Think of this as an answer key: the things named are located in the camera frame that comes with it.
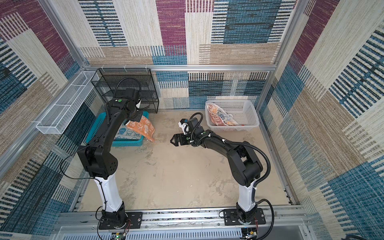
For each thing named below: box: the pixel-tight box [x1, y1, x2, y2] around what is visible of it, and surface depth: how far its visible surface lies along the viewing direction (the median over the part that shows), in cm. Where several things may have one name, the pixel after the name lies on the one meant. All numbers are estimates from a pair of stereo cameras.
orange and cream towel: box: [126, 115, 155, 142], surface depth 94 cm
